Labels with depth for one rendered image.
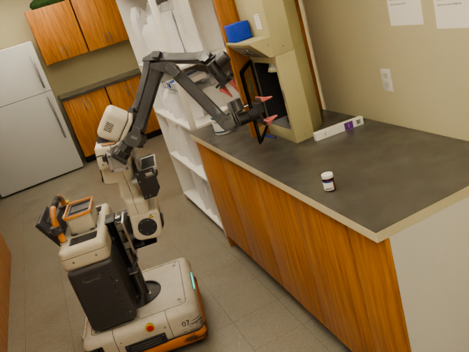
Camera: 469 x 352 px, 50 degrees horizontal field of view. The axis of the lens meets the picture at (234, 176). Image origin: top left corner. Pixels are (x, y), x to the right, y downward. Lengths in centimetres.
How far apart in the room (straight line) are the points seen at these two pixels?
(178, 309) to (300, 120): 122
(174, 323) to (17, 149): 485
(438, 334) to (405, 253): 41
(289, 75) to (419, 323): 133
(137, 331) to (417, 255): 162
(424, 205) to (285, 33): 118
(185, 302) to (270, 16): 158
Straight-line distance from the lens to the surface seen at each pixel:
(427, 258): 192
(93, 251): 271
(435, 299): 203
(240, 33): 271
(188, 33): 376
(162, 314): 289
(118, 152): 253
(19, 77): 719
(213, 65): 266
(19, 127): 726
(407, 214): 181
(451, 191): 192
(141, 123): 250
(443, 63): 232
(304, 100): 268
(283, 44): 260
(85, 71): 792
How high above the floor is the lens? 182
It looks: 21 degrees down
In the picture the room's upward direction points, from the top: 17 degrees counter-clockwise
